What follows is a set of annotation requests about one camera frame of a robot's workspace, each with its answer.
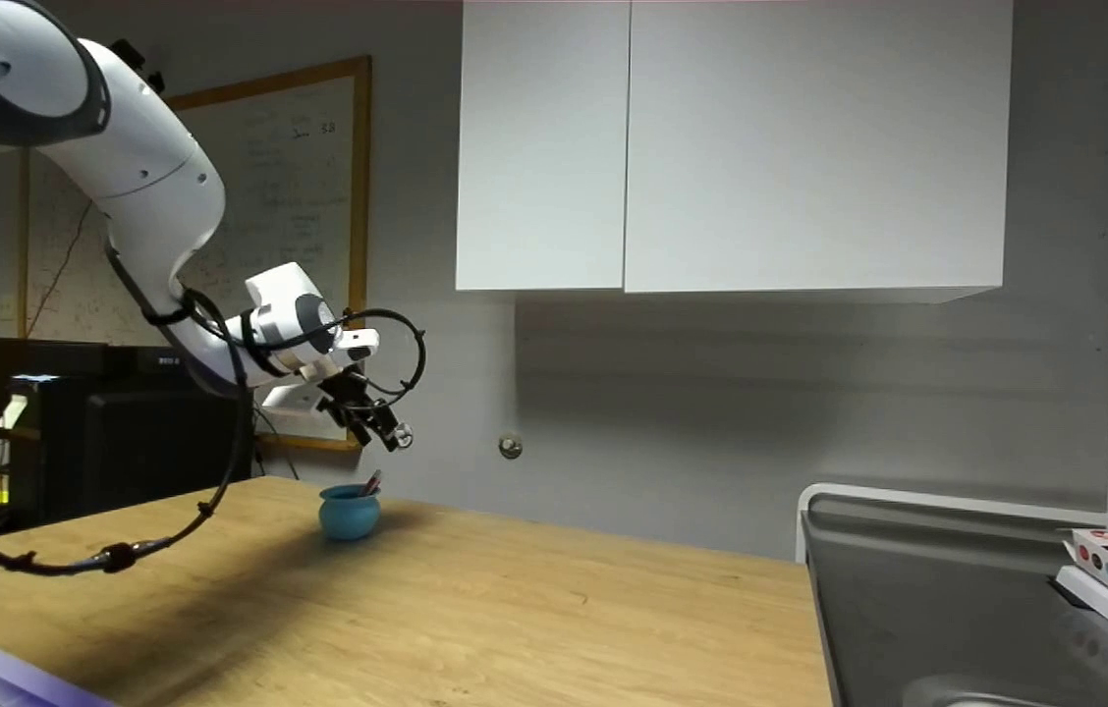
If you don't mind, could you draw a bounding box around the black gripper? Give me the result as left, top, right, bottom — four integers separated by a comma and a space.
316, 368, 417, 455

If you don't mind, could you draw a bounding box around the small blue container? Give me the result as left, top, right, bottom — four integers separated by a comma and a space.
316, 478, 388, 545

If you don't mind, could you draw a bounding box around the black box printer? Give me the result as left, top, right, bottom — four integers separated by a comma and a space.
3, 368, 259, 524

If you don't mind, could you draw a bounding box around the wood framed whiteboard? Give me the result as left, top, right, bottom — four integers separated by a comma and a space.
14, 54, 376, 464

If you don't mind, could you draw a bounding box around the narrow white cabinet door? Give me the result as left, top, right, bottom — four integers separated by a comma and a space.
453, 0, 633, 295

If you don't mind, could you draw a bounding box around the black monitor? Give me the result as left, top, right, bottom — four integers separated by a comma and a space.
0, 336, 193, 444

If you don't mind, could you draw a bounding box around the white tag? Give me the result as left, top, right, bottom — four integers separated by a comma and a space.
0, 391, 37, 436

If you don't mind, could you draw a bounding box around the wide white cabinet door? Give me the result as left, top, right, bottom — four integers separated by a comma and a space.
622, 0, 1018, 298

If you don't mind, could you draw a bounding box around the metal sink counter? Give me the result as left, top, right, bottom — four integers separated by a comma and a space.
795, 478, 1108, 707

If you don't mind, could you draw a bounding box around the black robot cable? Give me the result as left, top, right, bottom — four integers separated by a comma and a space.
0, 231, 431, 582

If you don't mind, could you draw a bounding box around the black wall camera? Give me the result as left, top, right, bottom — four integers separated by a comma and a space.
114, 37, 174, 100

